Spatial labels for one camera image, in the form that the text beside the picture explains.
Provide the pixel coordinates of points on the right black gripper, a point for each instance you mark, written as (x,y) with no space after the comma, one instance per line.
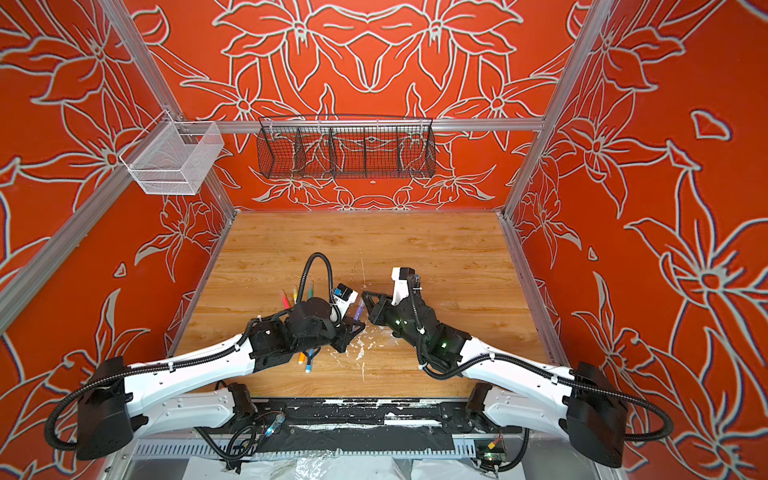
(380,309)

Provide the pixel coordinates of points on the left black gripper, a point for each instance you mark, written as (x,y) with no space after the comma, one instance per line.
(347,332)

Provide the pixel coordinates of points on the blue marker pen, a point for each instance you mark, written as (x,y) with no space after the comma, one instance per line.
(310,356)

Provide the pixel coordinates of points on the purple marker pen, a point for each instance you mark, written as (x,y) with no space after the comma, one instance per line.
(359,310)

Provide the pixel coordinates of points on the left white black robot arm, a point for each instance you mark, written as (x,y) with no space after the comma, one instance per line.
(115,402)

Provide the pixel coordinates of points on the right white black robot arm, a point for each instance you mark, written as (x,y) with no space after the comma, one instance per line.
(579,405)

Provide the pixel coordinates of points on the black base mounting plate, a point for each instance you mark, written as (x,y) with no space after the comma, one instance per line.
(365,424)

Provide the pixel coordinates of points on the small green circuit board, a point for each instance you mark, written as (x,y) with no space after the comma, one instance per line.
(491,457)

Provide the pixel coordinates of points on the white mesh basket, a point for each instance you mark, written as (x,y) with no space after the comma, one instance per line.
(172,157)

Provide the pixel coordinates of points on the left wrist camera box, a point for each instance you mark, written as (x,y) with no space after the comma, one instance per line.
(344,297)

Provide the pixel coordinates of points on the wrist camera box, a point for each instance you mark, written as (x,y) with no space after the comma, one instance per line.
(344,297)
(400,277)

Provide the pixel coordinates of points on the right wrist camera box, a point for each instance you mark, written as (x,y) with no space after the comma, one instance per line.
(400,277)

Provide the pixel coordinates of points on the white slotted cable duct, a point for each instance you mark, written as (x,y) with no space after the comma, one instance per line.
(167,449)

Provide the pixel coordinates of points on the black wire basket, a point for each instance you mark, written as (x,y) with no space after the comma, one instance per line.
(352,147)

